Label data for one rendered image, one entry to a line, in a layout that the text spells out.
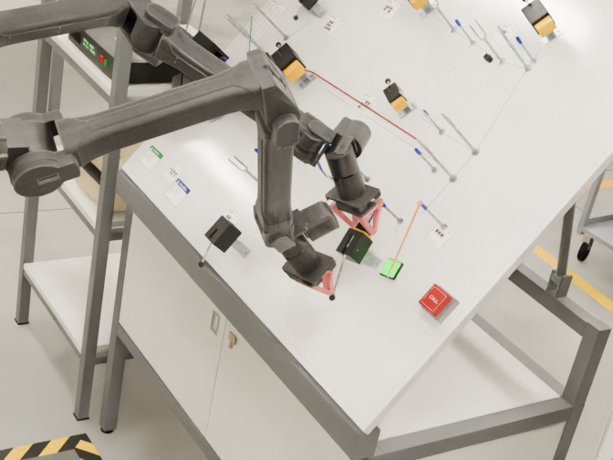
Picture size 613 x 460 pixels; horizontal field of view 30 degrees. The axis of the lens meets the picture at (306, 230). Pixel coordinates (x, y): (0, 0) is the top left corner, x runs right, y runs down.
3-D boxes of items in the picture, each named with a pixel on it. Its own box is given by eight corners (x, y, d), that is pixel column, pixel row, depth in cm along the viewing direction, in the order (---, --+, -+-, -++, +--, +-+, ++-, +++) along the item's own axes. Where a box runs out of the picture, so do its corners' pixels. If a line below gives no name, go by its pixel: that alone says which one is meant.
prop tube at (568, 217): (558, 289, 252) (574, 171, 235) (550, 283, 254) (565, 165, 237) (569, 285, 253) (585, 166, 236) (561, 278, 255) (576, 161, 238)
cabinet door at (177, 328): (203, 437, 280) (228, 303, 263) (118, 321, 320) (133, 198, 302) (211, 436, 281) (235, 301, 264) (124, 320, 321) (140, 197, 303)
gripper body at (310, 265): (304, 249, 228) (286, 226, 223) (338, 263, 220) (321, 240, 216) (285, 274, 226) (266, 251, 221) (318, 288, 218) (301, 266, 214)
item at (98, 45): (113, 86, 300) (116, 62, 297) (66, 39, 325) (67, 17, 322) (223, 83, 317) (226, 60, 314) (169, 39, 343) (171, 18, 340)
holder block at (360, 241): (345, 259, 233) (335, 250, 230) (358, 235, 234) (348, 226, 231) (359, 265, 230) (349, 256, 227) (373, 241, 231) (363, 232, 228)
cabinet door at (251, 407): (316, 593, 240) (353, 446, 223) (202, 439, 280) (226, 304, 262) (327, 590, 242) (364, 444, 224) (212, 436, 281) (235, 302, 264)
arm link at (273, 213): (247, 73, 177) (270, 127, 172) (282, 63, 179) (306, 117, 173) (249, 213, 215) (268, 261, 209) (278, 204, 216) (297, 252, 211)
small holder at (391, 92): (405, 85, 255) (389, 67, 250) (419, 109, 249) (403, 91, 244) (389, 97, 256) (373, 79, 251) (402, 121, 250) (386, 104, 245)
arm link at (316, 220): (253, 205, 211) (268, 244, 207) (306, 176, 209) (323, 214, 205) (277, 227, 222) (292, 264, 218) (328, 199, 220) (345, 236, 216)
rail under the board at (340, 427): (351, 462, 218) (358, 434, 215) (114, 191, 303) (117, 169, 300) (374, 455, 221) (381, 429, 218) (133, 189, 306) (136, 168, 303)
